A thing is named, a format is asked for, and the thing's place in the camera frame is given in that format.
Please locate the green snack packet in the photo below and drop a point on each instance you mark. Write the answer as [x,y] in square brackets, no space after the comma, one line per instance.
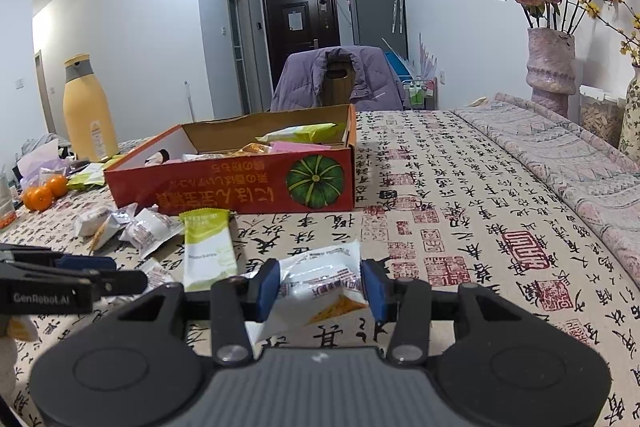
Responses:
[300,133]
[87,177]
[207,252]

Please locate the purple plastic bag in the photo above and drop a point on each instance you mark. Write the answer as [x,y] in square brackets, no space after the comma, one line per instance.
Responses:
[40,167]

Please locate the clear plastic cup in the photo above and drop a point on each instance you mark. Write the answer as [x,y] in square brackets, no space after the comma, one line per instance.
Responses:
[6,197]

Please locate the orange snack packet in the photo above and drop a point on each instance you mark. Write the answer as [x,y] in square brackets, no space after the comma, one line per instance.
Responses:
[257,148]

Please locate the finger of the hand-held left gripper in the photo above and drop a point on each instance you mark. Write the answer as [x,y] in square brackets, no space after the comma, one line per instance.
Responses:
[120,282]
[85,263]

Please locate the white snack packet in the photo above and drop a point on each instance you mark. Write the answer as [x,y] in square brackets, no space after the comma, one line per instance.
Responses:
[157,274]
[92,222]
[320,272]
[150,229]

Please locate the blue board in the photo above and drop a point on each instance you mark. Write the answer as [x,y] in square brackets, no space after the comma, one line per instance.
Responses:
[397,62]

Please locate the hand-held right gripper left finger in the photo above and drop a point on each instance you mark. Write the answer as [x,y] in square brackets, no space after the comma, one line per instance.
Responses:
[269,289]

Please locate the pink paper fans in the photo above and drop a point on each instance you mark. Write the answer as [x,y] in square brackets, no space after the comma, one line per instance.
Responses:
[426,59]

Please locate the grey refrigerator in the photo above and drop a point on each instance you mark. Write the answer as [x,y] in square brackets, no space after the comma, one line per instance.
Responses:
[375,17]

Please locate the patterned beige vase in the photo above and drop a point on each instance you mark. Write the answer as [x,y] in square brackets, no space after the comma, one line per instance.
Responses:
[631,117]

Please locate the folded patterned blanket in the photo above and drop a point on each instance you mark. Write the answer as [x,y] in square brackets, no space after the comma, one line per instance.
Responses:
[550,147]

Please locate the silver snack packet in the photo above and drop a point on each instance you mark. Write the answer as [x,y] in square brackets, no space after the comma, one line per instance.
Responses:
[122,216]

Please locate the yellow flower branches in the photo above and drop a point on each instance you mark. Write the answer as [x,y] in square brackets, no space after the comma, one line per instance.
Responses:
[622,27]

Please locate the orange fruit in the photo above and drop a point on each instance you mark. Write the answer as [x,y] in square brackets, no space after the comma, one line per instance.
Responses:
[56,185]
[37,199]

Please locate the pumpkin print cardboard box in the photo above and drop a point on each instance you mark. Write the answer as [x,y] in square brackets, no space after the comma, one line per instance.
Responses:
[225,187]

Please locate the white paper notice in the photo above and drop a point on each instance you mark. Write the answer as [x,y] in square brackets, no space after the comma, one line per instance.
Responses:
[296,22]

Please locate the pink snack packet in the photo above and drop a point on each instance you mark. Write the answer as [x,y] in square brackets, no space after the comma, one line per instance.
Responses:
[300,147]

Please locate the clear storage jar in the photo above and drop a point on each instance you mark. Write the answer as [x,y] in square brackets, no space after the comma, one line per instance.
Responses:
[602,117]

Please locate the wooden chair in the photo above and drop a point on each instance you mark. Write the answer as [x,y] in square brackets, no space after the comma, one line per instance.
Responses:
[340,82]

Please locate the pink stone vase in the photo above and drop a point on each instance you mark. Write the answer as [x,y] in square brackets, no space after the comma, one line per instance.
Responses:
[550,72]

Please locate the folded white umbrella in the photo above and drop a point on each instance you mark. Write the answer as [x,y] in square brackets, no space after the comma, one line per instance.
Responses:
[397,2]

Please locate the wooden interior door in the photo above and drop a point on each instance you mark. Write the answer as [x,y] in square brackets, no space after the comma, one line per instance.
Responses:
[45,97]

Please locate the rack of green bottles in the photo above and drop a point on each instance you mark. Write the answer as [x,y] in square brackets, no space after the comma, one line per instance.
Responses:
[420,94]

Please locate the person's left forearm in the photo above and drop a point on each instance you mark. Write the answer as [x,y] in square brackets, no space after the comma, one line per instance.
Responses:
[7,367]

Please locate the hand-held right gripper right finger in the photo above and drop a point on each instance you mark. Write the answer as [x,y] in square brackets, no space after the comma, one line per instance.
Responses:
[374,289]

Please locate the white pole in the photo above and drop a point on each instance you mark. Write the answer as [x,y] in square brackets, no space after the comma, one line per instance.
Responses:
[189,102]

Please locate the dark entrance door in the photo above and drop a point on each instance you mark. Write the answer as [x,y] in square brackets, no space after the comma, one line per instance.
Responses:
[300,67]

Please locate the grey interior door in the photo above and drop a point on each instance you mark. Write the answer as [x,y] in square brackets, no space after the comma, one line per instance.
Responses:
[238,52]

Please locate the yellow thermos bottle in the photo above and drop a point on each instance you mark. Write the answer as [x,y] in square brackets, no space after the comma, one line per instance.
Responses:
[90,117]

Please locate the purple padded jacket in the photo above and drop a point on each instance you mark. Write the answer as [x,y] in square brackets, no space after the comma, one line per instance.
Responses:
[300,82]

